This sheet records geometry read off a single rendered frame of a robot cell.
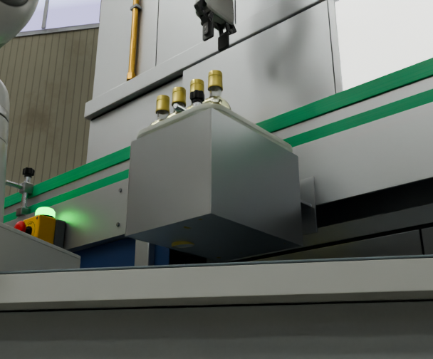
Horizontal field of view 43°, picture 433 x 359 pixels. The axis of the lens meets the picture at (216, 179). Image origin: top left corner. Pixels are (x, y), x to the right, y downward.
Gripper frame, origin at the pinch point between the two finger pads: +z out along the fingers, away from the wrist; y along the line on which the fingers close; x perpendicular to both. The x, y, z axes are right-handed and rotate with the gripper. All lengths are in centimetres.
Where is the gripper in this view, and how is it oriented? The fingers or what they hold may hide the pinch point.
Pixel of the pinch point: (216, 37)
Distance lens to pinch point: 138.3
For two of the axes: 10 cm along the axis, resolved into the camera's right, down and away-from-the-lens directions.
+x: 7.5, -2.5, -6.2
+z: 0.0, 9.3, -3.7
